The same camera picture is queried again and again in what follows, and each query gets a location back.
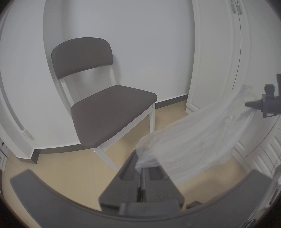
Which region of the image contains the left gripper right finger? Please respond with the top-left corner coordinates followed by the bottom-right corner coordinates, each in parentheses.
top-left (142, 166), bottom-right (186, 211)

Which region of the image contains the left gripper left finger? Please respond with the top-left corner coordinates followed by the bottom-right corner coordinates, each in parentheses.
top-left (99, 150), bottom-right (143, 214)

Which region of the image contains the clear plastic bag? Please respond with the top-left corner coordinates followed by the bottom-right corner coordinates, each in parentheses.
top-left (134, 83), bottom-right (258, 187)

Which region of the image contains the white chair with grey seat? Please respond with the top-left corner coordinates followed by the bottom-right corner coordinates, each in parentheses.
top-left (51, 37), bottom-right (158, 173)

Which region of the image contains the white wardrobe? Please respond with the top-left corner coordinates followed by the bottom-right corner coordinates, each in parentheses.
top-left (186, 0), bottom-right (281, 175)

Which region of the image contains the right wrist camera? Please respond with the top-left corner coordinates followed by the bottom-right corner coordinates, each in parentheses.
top-left (264, 83), bottom-right (275, 96)

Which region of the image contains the white wall socket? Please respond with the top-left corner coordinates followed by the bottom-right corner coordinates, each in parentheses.
top-left (21, 129), bottom-right (34, 141)

